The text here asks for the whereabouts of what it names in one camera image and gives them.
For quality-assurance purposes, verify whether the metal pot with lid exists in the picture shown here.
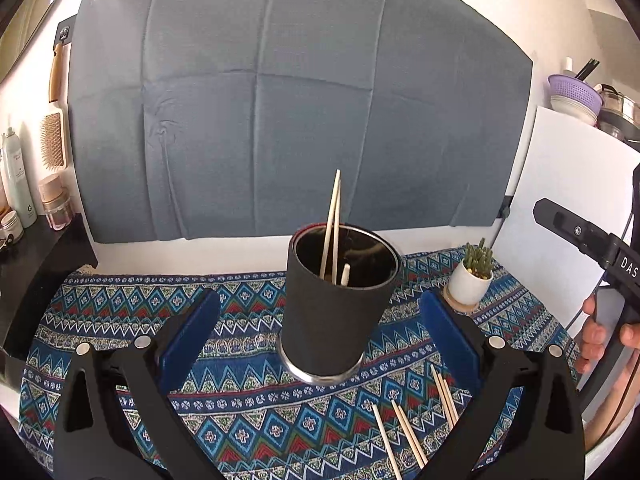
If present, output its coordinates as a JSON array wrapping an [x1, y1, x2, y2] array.
[[597, 84, 640, 143]]

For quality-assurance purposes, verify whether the white spray bottle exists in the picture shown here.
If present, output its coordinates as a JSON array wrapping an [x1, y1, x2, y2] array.
[[1, 127, 38, 228]]

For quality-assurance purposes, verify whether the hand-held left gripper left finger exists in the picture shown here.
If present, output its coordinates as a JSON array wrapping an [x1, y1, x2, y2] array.
[[52, 287, 223, 480]]

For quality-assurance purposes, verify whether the white refrigerator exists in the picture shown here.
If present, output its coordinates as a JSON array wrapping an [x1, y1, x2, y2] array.
[[487, 105, 640, 351]]

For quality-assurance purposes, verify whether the round wooden coaster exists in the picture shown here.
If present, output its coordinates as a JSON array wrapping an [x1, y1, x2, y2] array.
[[442, 285, 483, 313]]

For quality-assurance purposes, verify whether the small succulent in white pot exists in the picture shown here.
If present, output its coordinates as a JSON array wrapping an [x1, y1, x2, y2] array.
[[446, 237, 496, 307]]

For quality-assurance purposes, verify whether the black side shelf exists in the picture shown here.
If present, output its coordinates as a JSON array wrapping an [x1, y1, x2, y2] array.
[[0, 212, 98, 361]]

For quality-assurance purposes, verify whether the person's right hand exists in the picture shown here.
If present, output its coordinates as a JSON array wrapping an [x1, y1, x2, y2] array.
[[575, 292, 640, 375]]

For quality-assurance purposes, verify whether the black cylindrical utensil holder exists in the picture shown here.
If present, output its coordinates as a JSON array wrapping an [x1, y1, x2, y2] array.
[[279, 224, 401, 385]]

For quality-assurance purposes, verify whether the pink jar with beige lid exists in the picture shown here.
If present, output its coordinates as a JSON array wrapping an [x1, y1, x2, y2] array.
[[39, 174, 72, 231]]

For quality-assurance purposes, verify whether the oval wall mirror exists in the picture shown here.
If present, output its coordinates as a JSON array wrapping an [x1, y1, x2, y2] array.
[[0, 0, 76, 81]]

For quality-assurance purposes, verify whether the person's right forearm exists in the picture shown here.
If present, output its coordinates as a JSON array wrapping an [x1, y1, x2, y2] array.
[[585, 360, 640, 453]]

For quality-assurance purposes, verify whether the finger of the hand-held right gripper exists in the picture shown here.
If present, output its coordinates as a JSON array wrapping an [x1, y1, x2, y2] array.
[[532, 198, 614, 267]]

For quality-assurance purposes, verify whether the purple colander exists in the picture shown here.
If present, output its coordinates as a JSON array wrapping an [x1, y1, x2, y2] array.
[[547, 74, 603, 116]]

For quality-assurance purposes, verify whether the pile of wooden chopsticks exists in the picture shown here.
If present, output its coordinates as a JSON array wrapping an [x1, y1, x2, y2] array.
[[371, 363, 460, 480]]

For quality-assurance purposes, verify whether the blue patterned tablecloth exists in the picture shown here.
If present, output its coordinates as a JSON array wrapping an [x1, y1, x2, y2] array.
[[20, 245, 583, 480]]

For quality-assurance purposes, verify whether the blue-grey backdrop cloth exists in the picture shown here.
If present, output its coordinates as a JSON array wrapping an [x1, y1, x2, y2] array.
[[67, 0, 533, 245]]

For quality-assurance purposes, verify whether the small white jar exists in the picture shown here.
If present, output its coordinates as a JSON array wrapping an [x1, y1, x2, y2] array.
[[0, 210, 25, 242]]

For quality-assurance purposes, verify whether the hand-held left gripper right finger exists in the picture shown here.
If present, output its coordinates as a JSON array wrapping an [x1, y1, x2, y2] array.
[[419, 290, 586, 480]]

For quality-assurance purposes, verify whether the wooden hairbrush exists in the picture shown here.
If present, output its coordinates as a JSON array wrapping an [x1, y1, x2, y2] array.
[[40, 42, 67, 170]]

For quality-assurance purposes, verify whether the black wall hook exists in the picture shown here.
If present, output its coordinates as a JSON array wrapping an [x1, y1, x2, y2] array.
[[55, 17, 77, 53]]

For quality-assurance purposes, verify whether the white bowl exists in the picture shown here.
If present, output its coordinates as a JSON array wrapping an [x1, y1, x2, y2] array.
[[550, 95, 598, 127]]

